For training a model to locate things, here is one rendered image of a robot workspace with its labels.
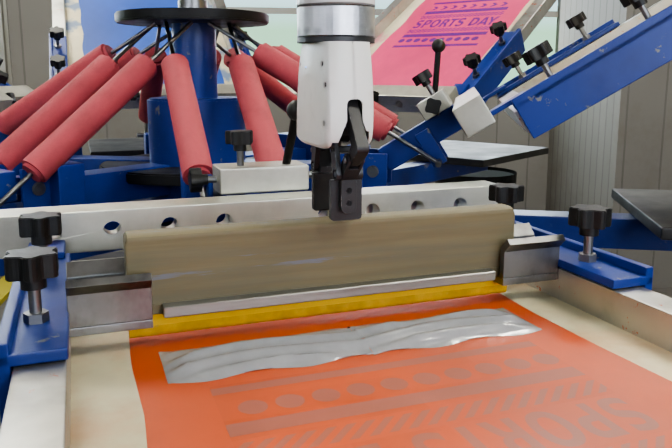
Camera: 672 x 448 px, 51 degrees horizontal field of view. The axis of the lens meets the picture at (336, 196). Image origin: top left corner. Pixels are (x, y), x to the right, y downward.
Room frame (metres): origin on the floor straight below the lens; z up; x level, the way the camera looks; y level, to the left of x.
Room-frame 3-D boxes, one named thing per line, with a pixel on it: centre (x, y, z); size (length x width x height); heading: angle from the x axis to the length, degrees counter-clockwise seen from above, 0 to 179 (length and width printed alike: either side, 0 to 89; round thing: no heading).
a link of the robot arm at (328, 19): (0.70, 0.00, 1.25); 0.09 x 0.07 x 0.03; 20
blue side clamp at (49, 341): (0.63, 0.28, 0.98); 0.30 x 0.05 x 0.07; 20
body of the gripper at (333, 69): (0.70, 0.00, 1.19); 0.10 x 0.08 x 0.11; 20
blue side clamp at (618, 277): (0.82, -0.25, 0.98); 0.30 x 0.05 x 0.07; 20
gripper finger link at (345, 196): (0.66, -0.01, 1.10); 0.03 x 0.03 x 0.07; 20
